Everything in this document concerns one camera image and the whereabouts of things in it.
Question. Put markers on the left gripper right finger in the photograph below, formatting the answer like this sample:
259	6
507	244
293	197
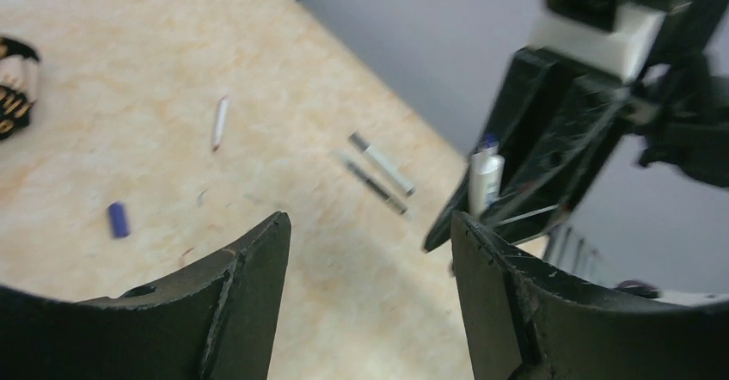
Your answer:
525	319

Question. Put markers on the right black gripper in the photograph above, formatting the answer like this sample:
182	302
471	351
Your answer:
557	122

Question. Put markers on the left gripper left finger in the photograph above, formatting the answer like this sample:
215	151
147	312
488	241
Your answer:
213	319

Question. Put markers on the purple small cap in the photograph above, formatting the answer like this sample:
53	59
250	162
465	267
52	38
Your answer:
118	222

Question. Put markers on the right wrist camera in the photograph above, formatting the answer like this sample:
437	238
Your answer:
613	36

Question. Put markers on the black thin pen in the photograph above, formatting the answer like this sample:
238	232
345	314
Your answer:
379	190

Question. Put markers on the white pen with clip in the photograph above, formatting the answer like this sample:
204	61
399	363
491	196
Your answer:
485	172

